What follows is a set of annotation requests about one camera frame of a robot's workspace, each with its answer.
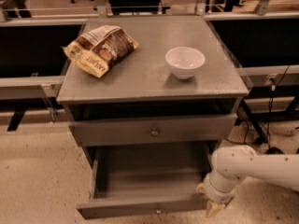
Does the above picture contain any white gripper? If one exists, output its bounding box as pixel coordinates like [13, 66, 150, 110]
[196, 172, 235, 217]

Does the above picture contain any grey drawer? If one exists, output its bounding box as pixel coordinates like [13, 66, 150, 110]
[69, 114, 236, 147]
[77, 142, 210, 219]

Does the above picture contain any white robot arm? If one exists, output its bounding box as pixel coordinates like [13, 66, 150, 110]
[196, 146, 299, 217]

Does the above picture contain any grey top drawer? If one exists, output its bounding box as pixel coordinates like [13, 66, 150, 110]
[69, 114, 236, 147]

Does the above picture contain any grey drawer cabinet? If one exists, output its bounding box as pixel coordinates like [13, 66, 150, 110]
[56, 15, 250, 161]

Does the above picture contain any white ceramic bowl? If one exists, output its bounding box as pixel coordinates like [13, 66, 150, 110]
[165, 47, 206, 79]

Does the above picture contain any brown yellow snack bag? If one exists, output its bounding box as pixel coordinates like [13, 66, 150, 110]
[63, 25, 138, 78]

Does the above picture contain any black floor cable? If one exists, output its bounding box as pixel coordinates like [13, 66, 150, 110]
[225, 65, 299, 156]

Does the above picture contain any grey metal railing frame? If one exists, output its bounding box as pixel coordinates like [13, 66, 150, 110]
[0, 3, 299, 124]

